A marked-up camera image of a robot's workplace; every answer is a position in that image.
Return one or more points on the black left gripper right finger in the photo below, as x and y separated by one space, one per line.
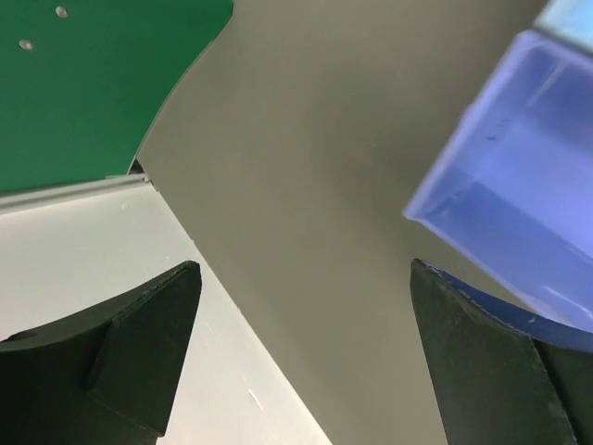
501 374

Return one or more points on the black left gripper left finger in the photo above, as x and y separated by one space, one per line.
104 375

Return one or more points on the purple drawer box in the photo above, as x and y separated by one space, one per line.
512 189

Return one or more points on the sky blue drawer box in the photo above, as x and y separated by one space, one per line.
568 20

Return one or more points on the green lever arch binder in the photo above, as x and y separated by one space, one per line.
82 81

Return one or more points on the aluminium frame post left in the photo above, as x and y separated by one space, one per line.
39 198

